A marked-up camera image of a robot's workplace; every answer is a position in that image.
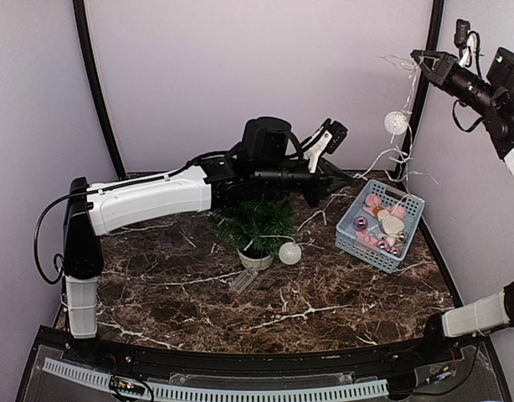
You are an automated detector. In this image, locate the clear string light garland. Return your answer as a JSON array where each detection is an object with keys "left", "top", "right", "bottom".
[{"left": 229, "top": 54, "right": 438, "bottom": 294}]

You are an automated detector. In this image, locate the pink bow ornament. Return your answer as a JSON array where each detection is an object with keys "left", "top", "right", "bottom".
[{"left": 363, "top": 193, "right": 383, "bottom": 214}]

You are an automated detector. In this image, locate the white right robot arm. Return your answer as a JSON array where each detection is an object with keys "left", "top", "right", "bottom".
[{"left": 410, "top": 48, "right": 514, "bottom": 363}]

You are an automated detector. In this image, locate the white cable duct strip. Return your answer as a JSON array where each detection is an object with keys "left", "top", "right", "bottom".
[{"left": 42, "top": 358, "right": 389, "bottom": 401}]

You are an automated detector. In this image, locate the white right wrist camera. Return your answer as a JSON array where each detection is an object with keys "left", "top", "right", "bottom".
[{"left": 454, "top": 18, "right": 480, "bottom": 68}]

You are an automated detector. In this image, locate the blue plastic basket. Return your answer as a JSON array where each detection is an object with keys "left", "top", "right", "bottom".
[{"left": 335, "top": 179, "right": 425, "bottom": 274}]

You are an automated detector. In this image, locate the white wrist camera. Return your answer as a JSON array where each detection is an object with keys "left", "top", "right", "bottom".
[
  {"left": 454, "top": 18, "right": 480, "bottom": 68},
  {"left": 302, "top": 118, "right": 348, "bottom": 174}
]

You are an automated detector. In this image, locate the white tree pot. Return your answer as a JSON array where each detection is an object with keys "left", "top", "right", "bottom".
[{"left": 237, "top": 249, "right": 274, "bottom": 271}]

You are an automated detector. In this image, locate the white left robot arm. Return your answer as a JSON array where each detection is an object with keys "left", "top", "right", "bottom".
[{"left": 54, "top": 116, "right": 352, "bottom": 365}]

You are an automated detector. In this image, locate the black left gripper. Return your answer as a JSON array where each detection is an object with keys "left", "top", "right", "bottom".
[{"left": 257, "top": 157, "right": 356, "bottom": 208}]

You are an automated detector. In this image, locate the small green christmas tree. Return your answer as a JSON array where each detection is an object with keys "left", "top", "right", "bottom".
[{"left": 211, "top": 197, "right": 295, "bottom": 259}]

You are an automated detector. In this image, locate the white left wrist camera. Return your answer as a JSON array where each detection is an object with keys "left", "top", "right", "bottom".
[{"left": 302, "top": 118, "right": 348, "bottom": 174}]

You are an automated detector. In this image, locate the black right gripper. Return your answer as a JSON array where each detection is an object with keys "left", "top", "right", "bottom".
[{"left": 413, "top": 49, "right": 502, "bottom": 116}]

